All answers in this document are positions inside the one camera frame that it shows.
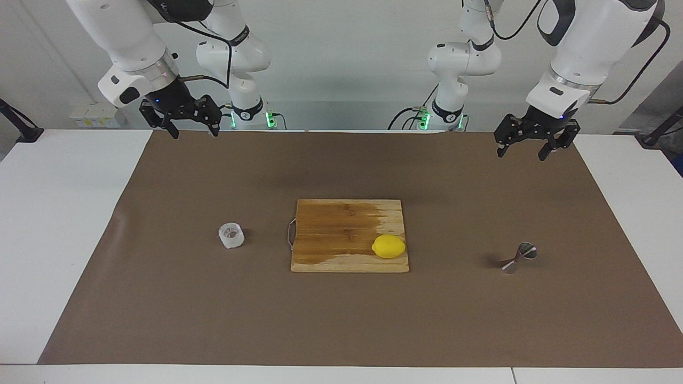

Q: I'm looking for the steel double jigger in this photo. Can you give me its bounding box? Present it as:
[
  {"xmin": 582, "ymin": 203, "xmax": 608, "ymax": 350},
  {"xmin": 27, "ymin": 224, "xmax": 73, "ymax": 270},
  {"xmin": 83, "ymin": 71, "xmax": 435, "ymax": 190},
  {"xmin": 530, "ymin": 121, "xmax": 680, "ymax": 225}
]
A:
[{"xmin": 501, "ymin": 242, "xmax": 538, "ymax": 275}]

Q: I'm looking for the brown paper table mat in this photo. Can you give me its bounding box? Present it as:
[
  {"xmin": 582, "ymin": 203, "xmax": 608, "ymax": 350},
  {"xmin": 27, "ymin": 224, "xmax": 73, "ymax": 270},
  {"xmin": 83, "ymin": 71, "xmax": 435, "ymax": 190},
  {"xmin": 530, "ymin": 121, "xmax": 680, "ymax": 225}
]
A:
[{"xmin": 37, "ymin": 130, "xmax": 683, "ymax": 369}]

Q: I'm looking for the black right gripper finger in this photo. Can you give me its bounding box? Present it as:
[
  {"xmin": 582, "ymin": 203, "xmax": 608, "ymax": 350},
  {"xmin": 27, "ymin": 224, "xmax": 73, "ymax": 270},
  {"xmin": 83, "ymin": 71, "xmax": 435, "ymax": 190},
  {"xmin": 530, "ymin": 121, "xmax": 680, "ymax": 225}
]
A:
[
  {"xmin": 140, "ymin": 102, "xmax": 180, "ymax": 140},
  {"xmin": 185, "ymin": 96, "xmax": 223, "ymax": 138}
]

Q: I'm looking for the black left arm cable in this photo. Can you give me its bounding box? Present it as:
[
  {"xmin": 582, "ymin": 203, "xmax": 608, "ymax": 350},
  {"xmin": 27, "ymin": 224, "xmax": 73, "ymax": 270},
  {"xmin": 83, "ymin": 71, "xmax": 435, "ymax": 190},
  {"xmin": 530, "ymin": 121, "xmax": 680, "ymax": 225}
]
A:
[{"xmin": 483, "ymin": 0, "xmax": 672, "ymax": 105}]

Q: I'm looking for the clear plastic cup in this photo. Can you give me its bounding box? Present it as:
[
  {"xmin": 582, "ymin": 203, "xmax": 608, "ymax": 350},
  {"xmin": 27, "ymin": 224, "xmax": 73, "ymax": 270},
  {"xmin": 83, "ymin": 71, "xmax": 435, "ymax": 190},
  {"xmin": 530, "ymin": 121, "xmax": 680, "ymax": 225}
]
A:
[{"xmin": 218, "ymin": 222, "xmax": 245, "ymax": 250}]

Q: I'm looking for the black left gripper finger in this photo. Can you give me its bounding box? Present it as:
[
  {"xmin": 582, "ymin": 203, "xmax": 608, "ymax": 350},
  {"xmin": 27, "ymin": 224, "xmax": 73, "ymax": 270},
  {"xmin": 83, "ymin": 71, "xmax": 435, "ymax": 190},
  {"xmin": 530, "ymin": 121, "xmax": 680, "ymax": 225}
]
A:
[
  {"xmin": 494, "ymin": 114, "xmax": 529, "ymax": 159},
  {"xmin": 538, "ymin": 122, "xmax": 581, "ymax": 162}
]

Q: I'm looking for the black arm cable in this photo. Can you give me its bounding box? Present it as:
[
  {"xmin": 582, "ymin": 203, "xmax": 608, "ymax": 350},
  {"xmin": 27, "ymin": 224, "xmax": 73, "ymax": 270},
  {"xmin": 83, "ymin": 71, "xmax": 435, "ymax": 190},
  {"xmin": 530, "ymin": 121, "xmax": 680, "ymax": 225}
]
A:
[
  {"xmin": 147, "ymin": 0, "xmax": 233, "ymax": 89},
  {"xmin": 483, "ymin": 0, "xmax": 672, "ymax": 105}
]

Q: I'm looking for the yellow lemon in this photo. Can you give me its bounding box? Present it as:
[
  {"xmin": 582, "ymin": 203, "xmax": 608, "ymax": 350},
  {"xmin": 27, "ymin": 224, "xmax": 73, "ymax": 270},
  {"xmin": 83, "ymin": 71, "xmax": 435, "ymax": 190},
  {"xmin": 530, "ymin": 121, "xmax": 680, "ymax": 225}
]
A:
[{"xmin": 371, "ymin": 234, "xmax": 407, "ymax": 260}]

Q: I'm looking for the dark grey panel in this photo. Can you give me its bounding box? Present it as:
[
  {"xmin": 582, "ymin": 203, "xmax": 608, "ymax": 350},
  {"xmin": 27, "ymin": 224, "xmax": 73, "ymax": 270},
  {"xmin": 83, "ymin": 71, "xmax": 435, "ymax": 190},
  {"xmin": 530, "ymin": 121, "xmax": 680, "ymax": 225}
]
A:
[{"xmin": 614, "ymin": 60, "xmax": 683, "ymax": 134}]

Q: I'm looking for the box of white bottles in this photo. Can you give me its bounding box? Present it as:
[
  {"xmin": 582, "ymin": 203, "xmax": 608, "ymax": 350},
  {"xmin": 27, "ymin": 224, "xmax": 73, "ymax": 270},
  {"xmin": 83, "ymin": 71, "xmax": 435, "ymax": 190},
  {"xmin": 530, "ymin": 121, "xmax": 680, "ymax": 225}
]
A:
[{"xmin": 68, "ymin": 103, "xmax": 128, "ymax": 130}]

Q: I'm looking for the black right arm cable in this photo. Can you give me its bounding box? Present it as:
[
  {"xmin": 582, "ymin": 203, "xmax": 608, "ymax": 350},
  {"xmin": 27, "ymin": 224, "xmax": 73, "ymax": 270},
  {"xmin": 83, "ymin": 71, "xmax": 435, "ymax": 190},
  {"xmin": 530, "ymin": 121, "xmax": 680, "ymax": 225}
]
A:
[{"xmin": 147, "ymin": 0, "xmax": 233, "ymax": 89}]

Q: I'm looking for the wooden cutting board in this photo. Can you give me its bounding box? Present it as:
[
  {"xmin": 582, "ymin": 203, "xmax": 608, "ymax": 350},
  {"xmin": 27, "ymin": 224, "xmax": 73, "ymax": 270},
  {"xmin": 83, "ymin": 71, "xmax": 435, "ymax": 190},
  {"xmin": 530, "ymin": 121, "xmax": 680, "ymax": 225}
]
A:
[{"xmin": 287, "ymin": 199, "xmax": 410, "ymax": 274}]

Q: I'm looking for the black clamp stand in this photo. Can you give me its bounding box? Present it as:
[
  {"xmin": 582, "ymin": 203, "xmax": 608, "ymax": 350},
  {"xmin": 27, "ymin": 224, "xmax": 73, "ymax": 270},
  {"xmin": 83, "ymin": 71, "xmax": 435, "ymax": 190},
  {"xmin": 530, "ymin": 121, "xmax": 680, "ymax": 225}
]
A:
[
  {"xmin": 638, "ymin": 106, "xmax": 683, "ymax": 149},
  {"xmin": 0, "ymin": 99, "xmax": 44, "ymax": 143}
]

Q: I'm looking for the black left base cable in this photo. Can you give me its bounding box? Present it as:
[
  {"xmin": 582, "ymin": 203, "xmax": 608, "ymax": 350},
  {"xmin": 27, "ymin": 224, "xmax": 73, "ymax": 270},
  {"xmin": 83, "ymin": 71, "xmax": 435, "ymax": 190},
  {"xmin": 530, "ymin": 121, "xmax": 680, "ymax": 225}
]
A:
[{"xmin": 387, "ymin": 83, "xmax": 441, "ymax": 131}]

